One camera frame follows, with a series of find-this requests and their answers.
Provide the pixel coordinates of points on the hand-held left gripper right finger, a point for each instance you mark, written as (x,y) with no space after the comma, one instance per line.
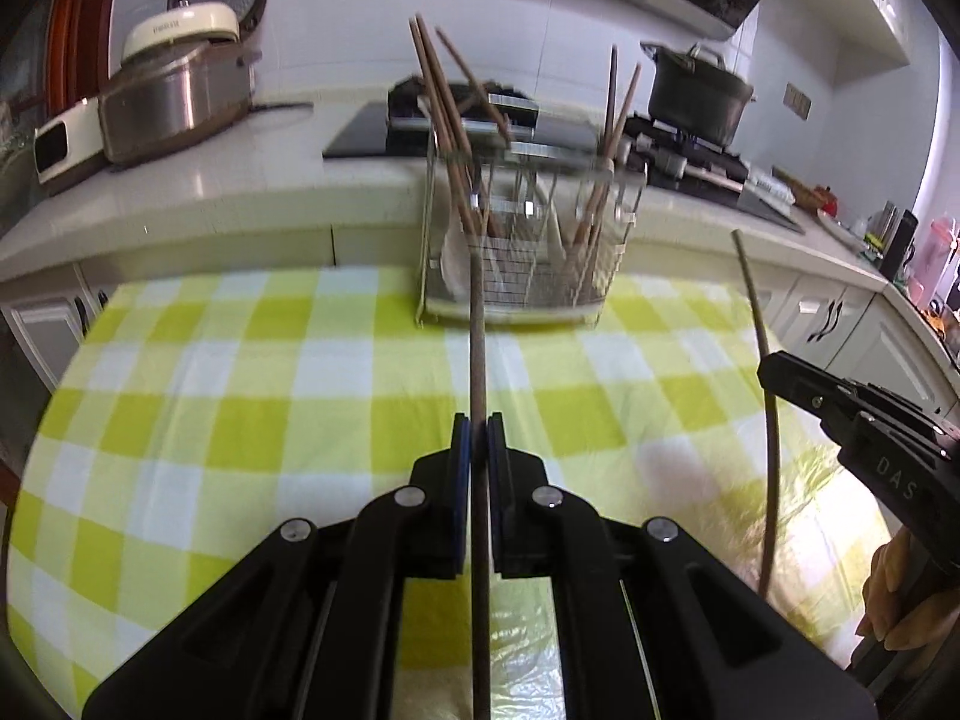
(495,457)

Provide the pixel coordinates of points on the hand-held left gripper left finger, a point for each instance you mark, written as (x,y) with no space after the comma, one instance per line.
(463,457)

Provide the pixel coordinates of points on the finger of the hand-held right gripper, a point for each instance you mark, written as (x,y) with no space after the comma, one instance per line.
(900,480)
(802,386)

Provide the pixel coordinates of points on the person's right hand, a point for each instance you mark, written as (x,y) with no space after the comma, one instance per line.
(885,585)

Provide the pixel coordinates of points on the black bottle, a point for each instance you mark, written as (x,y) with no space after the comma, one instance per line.
(898,244)

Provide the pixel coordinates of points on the small red pot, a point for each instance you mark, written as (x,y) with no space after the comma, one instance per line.
(827,202)

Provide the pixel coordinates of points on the white ceramic spoon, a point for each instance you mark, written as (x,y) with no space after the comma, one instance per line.
(454,266)

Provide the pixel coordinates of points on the pink bottle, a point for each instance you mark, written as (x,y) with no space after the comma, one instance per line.
(941,244)

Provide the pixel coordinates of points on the gas stove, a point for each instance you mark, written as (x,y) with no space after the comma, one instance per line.
(675,165)

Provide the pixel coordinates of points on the black lidded pot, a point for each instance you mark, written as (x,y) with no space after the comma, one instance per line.
(697,101)

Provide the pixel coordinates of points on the white kitchen counter cabinets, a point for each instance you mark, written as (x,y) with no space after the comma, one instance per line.
(225,240)

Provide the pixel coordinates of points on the black glass induction cooktop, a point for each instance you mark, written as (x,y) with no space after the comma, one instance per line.
(367,135)

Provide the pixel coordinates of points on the black countertop appliance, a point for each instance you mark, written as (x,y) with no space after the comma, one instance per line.
(517,109)

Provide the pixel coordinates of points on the stainless steel cooker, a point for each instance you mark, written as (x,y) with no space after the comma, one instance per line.
(165,105)

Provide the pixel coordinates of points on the white box appliance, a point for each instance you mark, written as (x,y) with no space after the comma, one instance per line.
(75,127)

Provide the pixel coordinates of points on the cream rice cooker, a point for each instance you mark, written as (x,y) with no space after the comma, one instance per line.
(176,26)

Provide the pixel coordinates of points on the red board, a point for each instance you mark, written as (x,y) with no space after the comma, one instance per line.
(82,15)

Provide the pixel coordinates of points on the wall outlet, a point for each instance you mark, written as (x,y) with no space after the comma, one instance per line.
(796,102)

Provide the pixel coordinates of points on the white wall cabinet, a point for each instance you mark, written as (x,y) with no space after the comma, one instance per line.
(840,7)

